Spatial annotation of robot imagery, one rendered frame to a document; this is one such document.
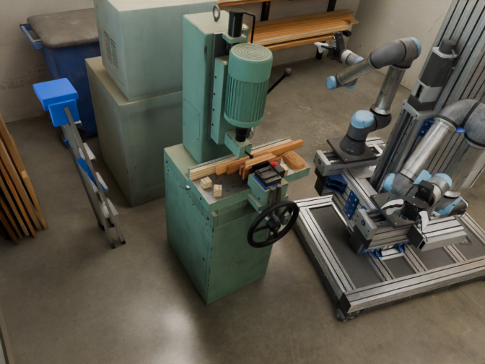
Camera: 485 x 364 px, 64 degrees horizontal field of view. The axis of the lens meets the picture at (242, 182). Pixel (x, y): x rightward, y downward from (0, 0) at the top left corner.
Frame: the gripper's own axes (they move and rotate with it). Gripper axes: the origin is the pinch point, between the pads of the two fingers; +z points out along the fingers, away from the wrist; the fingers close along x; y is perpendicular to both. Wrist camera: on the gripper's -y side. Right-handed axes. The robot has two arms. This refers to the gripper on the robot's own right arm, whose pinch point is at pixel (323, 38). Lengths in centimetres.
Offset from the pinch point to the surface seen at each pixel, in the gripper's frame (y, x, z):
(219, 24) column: -40, -87, -25
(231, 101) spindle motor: -21, -97, -51
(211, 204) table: 19, -118, -65
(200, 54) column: -31, -98, -27
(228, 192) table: 19, -108, -63
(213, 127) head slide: 3, -99, -36
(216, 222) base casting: 33, -116, -65
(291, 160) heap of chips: 22, -68, -59
